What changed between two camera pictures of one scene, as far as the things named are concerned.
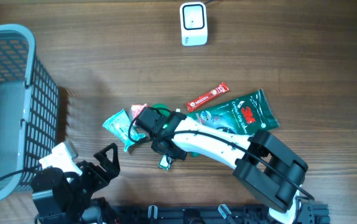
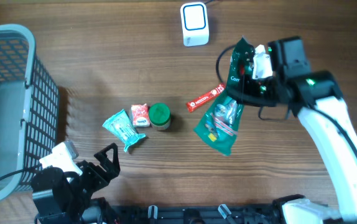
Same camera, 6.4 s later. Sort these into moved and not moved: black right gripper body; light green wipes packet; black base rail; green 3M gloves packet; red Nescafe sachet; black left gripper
Moved: green 3M gloves packet; black right gripper body
Not moved: black left gripper; light green wipes packet; black base rail; red Nescafe sachet
